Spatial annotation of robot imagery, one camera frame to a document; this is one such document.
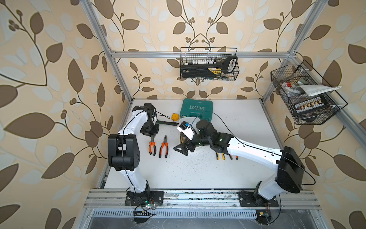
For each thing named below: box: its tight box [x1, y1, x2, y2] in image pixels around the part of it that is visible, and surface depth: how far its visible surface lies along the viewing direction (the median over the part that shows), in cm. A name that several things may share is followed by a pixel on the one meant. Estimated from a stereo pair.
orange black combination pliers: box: [159, 135, 169, 159], surface depth 95 cm
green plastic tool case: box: [180, 98, 214, 123], surface depth 110 cm
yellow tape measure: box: [171, 112, 180, 121], surface depth 110 cm
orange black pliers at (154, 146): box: [148, 135, 157, 157], surface depth 89 cm
